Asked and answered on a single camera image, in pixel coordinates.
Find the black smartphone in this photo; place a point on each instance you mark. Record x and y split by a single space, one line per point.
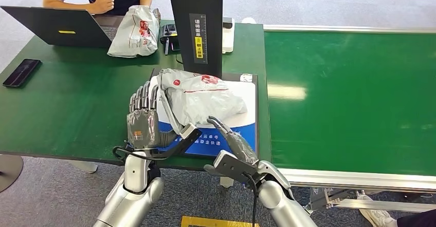
21 72

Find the white courier bag red print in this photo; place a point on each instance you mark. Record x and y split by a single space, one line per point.
133 35
204 99

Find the white table leg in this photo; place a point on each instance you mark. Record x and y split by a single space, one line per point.
227 183
85 167

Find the green belt conveyor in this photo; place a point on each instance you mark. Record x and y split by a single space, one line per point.
357 116

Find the blue white scale platform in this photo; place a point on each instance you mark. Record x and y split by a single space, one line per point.
238 133

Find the black handheld controller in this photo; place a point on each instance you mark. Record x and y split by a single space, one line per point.
168 31

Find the black laptop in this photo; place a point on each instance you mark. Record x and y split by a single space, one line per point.
54 28

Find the grey round pedestal base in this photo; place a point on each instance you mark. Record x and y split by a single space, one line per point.
8 172

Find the white rounded object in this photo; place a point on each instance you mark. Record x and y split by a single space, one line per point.
248 21

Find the person's leg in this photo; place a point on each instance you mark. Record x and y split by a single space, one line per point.
417 219

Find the white power strip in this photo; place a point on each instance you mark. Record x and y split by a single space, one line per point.
228 40

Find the person's right hand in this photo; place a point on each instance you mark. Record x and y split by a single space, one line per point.
103 2

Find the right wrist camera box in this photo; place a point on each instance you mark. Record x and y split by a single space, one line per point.
231 167

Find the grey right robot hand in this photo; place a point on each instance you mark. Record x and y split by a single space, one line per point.
242 147

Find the black scale column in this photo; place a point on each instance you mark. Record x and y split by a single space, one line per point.
197 4

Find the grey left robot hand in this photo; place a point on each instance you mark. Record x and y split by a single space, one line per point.
143 126

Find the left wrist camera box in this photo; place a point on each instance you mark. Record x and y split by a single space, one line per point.
187 140

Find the black power adapter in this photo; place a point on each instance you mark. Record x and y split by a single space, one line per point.
227 22

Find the white shoe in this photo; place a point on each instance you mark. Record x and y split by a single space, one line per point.
374 215

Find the silver tape piece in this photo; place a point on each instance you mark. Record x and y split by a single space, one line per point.
246 77

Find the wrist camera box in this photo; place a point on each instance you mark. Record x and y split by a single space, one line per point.
187 140
231 167

